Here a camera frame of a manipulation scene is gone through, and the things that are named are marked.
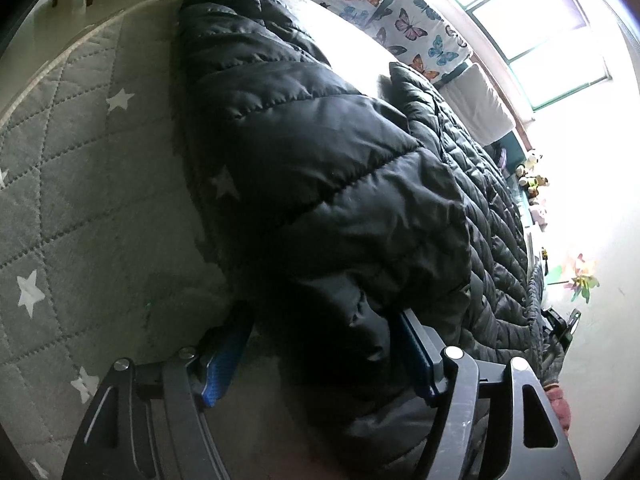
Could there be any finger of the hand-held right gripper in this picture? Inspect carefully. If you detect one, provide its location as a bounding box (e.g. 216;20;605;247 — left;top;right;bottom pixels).
542;307;582;356

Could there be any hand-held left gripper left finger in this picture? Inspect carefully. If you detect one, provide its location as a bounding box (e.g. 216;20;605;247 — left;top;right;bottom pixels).
62;302;256;480

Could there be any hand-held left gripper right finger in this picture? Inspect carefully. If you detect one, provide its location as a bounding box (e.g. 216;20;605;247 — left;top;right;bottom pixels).
397;307;581;480

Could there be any black puffer jacket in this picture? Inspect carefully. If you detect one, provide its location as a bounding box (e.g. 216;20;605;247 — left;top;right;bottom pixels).
172;0;566;480

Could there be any colourful pinwheel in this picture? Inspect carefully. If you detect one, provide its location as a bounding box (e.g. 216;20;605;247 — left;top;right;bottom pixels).
549;254;601;304

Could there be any brown plush toy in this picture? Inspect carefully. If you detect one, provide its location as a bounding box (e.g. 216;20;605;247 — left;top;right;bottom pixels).
517;165;551;199

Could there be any blue sofa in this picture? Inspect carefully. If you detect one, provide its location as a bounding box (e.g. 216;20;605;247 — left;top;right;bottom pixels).
260;0;536;171

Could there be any grey star quilted mattress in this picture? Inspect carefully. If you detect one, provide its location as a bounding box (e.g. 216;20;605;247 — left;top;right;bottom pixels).
0;0;533;480

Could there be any plain white pillow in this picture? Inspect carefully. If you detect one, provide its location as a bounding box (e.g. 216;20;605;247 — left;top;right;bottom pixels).
440;62;516;148

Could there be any green framed window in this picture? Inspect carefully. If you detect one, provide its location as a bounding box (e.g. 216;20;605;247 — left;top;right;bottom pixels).
400;0;613;111

